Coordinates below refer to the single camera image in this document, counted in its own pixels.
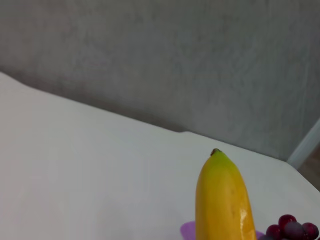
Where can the yellow plastic banana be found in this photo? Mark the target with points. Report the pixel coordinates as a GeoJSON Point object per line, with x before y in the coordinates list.
{"type": "Point", "coordinates": [220, 195]}

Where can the dark red grape bunch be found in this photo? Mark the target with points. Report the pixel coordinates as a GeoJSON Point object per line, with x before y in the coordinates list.
{"type": "Point", "coordinates": [292, 230]}

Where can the purple scalloped plastic plate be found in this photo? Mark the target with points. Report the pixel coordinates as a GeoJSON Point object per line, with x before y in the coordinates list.
{"type": "Point", "coordinates": [188, 230]}

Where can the white metal frame post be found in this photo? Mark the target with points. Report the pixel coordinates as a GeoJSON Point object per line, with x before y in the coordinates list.
{"type": "Point", "coordinates": [303, 147]}

